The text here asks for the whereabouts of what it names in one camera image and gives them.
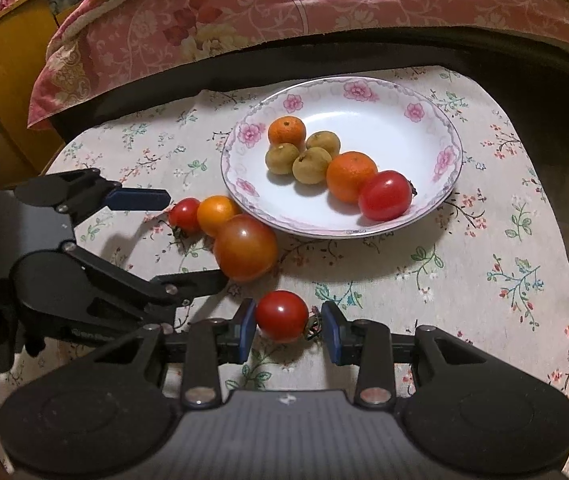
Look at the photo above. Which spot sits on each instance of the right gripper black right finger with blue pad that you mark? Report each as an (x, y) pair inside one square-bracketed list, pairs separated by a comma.
[(367, 345)]

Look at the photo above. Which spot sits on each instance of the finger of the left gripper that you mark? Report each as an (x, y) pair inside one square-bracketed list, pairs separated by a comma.
[(160, 297), (83, 192)]

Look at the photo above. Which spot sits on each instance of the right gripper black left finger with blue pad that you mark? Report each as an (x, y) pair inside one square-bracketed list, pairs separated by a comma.
[(210, 344)]

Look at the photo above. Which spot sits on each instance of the brown longan fruit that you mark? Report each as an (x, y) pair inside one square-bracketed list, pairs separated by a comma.
[(311, 166), (280, 157), (327, 140)]

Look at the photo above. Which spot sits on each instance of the small red cherry tomato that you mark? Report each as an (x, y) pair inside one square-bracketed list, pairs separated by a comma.
[(183, 216)]

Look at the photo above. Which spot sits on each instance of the large orange red tomato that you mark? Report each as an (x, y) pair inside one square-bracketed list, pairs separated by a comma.
[(245, 248)]

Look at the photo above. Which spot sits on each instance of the small orange tomato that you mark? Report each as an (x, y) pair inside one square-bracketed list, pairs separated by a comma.
[(214, 211)]

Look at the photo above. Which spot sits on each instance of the wooden cabinet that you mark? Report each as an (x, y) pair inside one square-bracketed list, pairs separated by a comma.
[(26, 28)]

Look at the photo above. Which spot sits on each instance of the large orange mandarin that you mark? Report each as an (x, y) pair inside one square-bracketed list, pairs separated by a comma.
[(347, 175)]

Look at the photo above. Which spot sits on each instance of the small orange mandarin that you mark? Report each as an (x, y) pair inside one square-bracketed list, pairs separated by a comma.
[(287, 130)]

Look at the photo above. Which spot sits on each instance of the white floral plate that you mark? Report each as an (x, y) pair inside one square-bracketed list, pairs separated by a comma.
[(397, 127)]

